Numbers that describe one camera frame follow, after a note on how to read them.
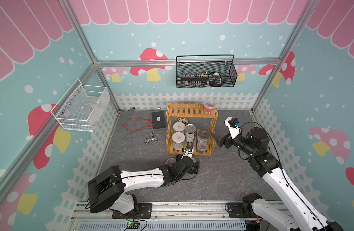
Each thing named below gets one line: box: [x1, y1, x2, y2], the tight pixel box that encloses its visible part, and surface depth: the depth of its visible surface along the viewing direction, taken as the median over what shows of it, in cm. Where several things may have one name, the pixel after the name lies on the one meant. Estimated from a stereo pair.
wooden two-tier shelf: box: [165, 102, 219, 156], surface depth 93 cm
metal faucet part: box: [143, 132, 159, 145], surface depth 104 cm
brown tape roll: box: [177, 117, 189, 126], surface depth 115 cm
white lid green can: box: [171, 131, 186, 151], surface depth 91 cm
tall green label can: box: [184, 123, 197, 143], surface depth 94 cm
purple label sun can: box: [197, 129, 211, 143], surface depth 94 cm
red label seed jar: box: [202, 99, 218, 116], surface depth 79 cm
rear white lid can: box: [173, 121, 186, 132], surface depth 96 cm
